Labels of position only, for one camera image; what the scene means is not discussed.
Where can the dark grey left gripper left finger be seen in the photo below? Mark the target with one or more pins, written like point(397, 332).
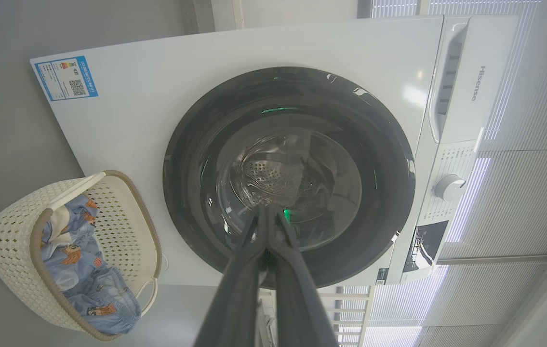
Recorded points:
point(239, 299)

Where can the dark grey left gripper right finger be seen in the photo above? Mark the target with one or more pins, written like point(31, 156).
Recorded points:
point(297, 299)

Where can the blue patterned shorts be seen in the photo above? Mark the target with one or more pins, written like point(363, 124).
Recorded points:
point(104, 299)

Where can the blue cream patterned top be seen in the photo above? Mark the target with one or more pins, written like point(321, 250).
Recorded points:
point(73, 246)

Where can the steel washing machine drum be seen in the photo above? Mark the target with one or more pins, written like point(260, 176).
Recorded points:
point(273, 173)

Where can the black washing machine display panel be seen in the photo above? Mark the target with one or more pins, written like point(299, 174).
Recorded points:
point(425, 246)

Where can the white washing machine dial knob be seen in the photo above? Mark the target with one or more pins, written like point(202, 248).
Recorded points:
point(449, 188)

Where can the white Hisense washing machine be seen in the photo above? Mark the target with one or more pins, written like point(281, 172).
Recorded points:
point(128, 144)

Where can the cream white railing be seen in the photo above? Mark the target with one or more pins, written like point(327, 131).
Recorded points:
point(350, 308)

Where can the cream perforated laundry basket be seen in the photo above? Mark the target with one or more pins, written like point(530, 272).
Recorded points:
point(8, 241)

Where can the blue energy label sticker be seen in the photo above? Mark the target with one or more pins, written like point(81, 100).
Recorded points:
point(66, 78)

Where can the white Hisense detergent drawer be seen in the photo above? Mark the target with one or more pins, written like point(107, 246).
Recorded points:
point(485, 82)

